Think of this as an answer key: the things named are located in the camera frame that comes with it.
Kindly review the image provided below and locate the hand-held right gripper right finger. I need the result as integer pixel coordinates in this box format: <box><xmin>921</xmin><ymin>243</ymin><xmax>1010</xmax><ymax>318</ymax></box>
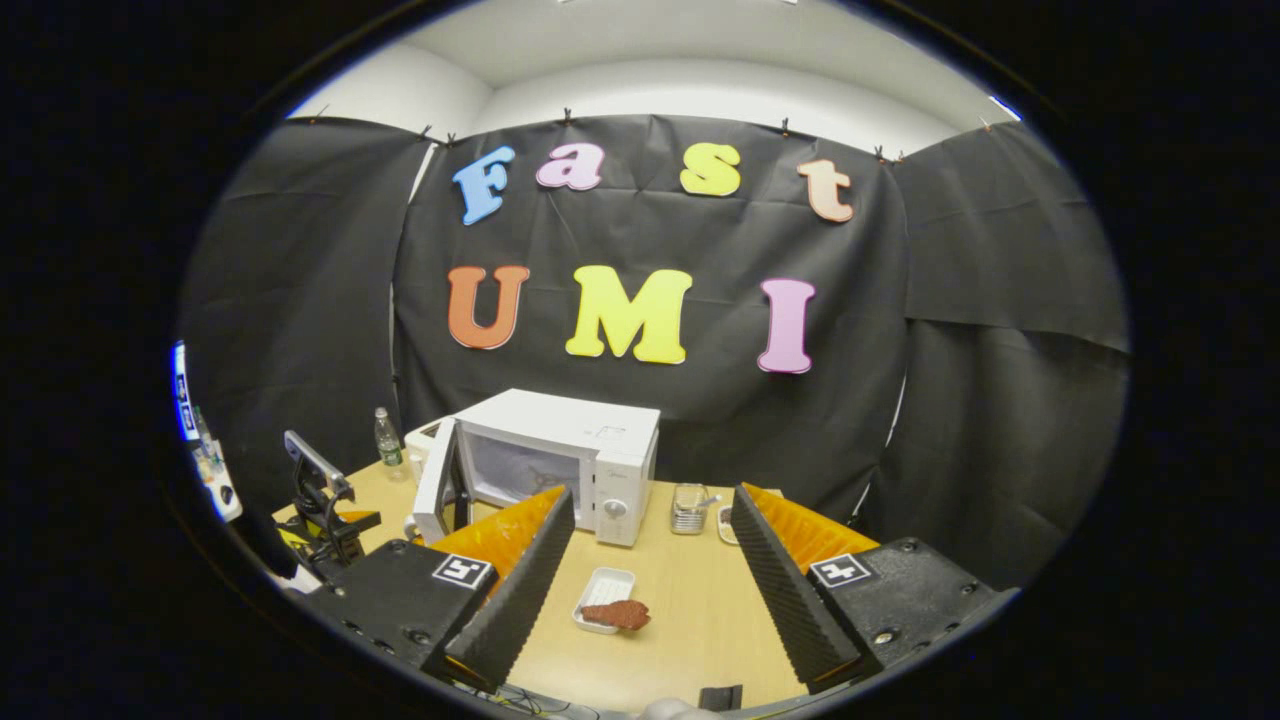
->
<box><xmin>730</xmin><ymin>482</ymin><xmax>1021</xmax><ymax>696</ymax></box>

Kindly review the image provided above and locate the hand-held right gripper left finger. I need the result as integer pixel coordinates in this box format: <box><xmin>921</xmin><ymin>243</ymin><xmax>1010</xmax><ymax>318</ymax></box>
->
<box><xmin>290</xmin><ymin>485</ymin><xmax>578</xmax><ymax>693</ymax></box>

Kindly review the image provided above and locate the brown meat piece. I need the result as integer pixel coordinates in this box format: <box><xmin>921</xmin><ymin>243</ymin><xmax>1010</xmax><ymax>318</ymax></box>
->
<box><xmin>580</xmin><ymin>599</ymin><xmax>653</xmax><ymax>632</ymax></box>

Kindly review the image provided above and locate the white microwave oven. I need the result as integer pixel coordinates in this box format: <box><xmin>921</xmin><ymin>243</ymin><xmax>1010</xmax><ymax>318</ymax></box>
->
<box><xmin>412</xmin><ymin>388</ymin><xmax>661</xmax><ymax>548</ymax></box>

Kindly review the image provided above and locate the white plastic tray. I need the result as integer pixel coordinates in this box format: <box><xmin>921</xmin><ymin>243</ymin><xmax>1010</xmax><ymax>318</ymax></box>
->
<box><xmin>571</xmin><ymin>566</ymin><xmax>638</xmax><ymax>636</ymax></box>

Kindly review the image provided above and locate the clear plastic water bottle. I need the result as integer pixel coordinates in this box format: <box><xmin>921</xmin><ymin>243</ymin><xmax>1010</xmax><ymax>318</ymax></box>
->
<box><xmin>374</xmin><ymin>406</ymin><xmax>404</xmax><ymax>469</ymax></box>

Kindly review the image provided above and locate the white toaster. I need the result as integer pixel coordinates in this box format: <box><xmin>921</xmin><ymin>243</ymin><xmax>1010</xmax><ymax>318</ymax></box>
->
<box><xmin>403</xmin><ymin>420</ymin><xmax>446</xmax><ymax>481</ymax></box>

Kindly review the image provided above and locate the blue framed screen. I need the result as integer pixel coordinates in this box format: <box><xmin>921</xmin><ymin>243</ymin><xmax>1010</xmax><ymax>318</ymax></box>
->
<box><xmin>172</xmin><ymin>340</ymin><xmax>201</xmax><ymax>443</ymax></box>

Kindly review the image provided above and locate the black backdrop cloth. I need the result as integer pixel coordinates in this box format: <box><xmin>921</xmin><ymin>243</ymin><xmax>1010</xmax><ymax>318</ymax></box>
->
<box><xmin>178</xmin><ymin>113</ymin><xmax>1131</xmax><ymax>591</ymax></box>

